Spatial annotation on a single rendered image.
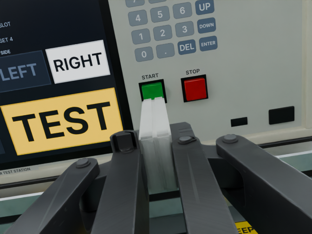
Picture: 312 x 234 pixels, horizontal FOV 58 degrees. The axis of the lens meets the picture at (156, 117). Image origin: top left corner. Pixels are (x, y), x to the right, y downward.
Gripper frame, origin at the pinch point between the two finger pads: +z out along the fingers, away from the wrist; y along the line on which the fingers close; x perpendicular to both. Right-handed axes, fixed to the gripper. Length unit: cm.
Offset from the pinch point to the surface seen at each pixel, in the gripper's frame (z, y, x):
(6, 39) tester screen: 9.6, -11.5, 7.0
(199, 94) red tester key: 9.1, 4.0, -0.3
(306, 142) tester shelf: 8.6, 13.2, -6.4
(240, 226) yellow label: 4.8, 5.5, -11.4
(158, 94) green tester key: 9.1, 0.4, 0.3
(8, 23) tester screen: 9.6, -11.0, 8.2
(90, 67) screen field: 9.6, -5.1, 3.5
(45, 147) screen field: 9.7, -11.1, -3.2
